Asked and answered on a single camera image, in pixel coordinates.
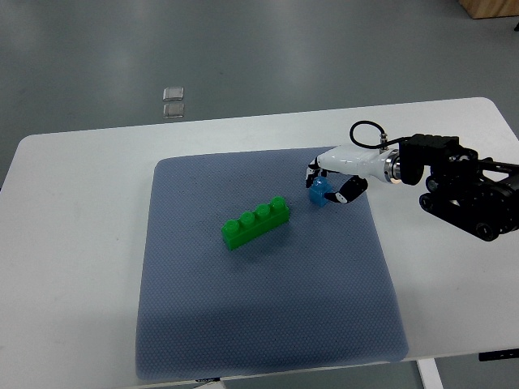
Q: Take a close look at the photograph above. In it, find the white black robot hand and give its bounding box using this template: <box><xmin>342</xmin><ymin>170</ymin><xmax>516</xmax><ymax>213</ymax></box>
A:
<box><xmin>305</xmin><ymin>145</ymin><xmax>401</xmax><ymax>203</ymax></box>

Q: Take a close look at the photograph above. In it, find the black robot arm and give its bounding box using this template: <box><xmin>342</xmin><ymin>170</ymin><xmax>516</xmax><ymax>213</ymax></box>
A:
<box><xmin>398</xmin><ymin>134</ymin><xmax>518</xmax><ymax>242</ymax></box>

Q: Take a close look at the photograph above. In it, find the green four-stud toy block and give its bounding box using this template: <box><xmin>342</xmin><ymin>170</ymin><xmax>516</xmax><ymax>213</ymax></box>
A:
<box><xmin>221</xmin><ymin>196</ymin><xmax>290</xmax><ymax>250</ymax></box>

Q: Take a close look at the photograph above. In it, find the upper floor socket plate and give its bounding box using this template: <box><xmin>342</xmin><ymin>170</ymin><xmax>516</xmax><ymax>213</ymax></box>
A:
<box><xmin>162</xmin><ymin>87</ymin><xmax>184</xmax><ymax>101</ymax></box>

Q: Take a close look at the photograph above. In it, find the white table leg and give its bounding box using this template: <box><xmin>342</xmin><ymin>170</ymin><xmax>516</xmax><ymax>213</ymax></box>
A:
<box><xmin>417</xmin><ymin>358</ymin><xmax>444</xmax><ymax>389</ymax></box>

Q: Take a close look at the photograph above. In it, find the wooden cabinet corner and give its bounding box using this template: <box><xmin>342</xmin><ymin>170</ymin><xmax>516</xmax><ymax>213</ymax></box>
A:
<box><xmin>458</xmin><ymin>0</ymin><xmax>518</xmax><ymax>19</ymax></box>

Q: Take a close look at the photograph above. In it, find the black desk control panel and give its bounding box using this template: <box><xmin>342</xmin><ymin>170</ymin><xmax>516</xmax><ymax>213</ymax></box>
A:
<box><xmin>478</xmin><ymin>348</ymin><xmax>519</xmax><ymax>361</ymax></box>

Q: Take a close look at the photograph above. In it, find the blue toy block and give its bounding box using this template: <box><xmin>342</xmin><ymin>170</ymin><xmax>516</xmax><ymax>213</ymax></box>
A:
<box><xmin>309</xmin><ymin>176</ymin><xmax>332</xmax><ymax>207</ymax></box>

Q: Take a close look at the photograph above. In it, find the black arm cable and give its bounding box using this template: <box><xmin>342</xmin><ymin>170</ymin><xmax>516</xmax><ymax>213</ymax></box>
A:
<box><xmin>350</xmin><ymin>120</ymin><xmax>402</xmax><ymax>149</ymax></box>

